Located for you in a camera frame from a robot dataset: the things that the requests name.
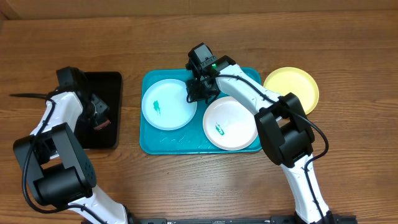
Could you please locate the black and orange sponge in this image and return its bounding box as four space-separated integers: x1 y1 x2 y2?
94 119 111 130

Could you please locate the light blue plate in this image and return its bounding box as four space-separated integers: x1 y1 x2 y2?
141 79 197 131

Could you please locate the white plate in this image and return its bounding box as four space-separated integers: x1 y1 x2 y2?
203 96 257 151

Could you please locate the yellow-green plate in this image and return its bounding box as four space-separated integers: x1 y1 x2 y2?
263 67 320 114

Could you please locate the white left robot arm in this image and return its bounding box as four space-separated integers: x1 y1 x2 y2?
13 67 138 223

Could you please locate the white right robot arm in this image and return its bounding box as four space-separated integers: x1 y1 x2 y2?
186 43 333 223

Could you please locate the black plastic tray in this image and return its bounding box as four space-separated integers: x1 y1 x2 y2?
74 72 123 149

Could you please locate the teal plastic tray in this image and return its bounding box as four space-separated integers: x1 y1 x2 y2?
139 67 265 156

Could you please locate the cardboard back panel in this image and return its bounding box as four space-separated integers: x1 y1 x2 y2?
1 0 397 20

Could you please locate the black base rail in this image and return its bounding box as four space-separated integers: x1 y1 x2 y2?
129 215 358 224

